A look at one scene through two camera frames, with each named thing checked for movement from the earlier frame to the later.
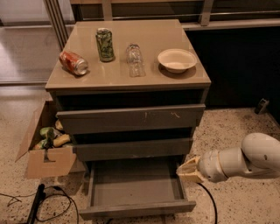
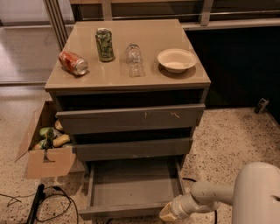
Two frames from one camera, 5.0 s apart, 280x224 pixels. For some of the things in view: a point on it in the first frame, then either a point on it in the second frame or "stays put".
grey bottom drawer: [132, 186] stays put
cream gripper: [208, 166] → [177, 207]
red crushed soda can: [73, 62] stays put
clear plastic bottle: [134, 59] stays put
